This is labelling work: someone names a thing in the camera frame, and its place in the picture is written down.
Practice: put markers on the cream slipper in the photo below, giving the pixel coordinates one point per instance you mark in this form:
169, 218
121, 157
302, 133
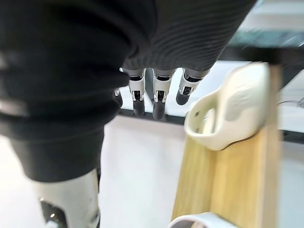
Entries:
237, 99

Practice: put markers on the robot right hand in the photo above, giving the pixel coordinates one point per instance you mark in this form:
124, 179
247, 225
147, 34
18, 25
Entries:
71, 71

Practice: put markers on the large grey slipper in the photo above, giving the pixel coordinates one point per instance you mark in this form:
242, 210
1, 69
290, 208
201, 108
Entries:
213, 219

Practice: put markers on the wooden shelf with back board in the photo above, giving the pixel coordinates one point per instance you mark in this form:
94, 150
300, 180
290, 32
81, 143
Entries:
237, 178

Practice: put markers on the black metal rack frame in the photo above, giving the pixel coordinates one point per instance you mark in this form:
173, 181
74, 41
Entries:
261, 55

